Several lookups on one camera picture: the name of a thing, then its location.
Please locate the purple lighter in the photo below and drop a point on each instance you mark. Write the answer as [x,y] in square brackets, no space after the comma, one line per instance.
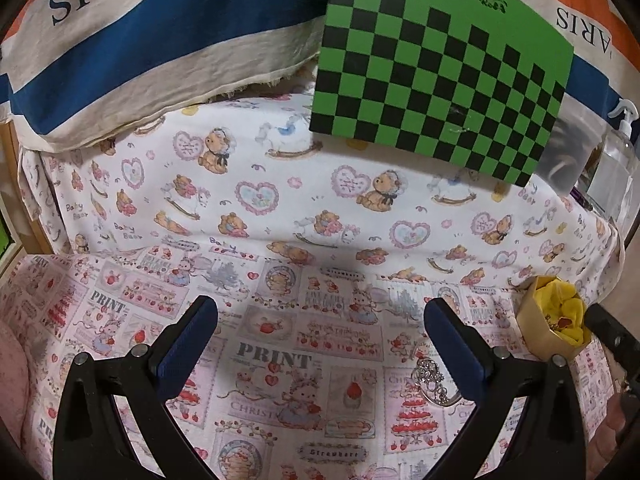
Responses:
[581,199]

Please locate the green checkered tissue box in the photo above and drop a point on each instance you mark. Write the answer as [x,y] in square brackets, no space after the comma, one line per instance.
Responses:
[477,83]

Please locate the gold octagonal jewelry box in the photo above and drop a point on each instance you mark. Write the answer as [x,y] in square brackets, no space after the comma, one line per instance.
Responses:
[539,339]

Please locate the clear spray bottle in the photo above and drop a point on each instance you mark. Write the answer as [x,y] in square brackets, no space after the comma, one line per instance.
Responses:
[616,163]

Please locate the strawberry print cloth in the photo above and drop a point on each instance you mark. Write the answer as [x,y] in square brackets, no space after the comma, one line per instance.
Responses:
[312,373]

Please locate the translucent plastic container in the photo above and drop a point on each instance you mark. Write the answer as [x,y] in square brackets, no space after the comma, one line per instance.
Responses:
[566,155]

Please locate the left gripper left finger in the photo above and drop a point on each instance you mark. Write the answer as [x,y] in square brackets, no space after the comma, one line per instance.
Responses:
[90,440]

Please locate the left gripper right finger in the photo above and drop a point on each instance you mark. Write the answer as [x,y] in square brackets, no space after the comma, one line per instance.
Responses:
[548,441]

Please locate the striped Paris blanket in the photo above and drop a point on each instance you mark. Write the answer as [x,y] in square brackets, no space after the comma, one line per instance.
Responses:
[76,71]

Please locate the yellow cloth pouch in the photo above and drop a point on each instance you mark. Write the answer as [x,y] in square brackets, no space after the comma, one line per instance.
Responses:
[563,310]

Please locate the baby bear print cloth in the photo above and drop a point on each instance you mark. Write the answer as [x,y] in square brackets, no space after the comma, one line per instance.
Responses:
[247,175]

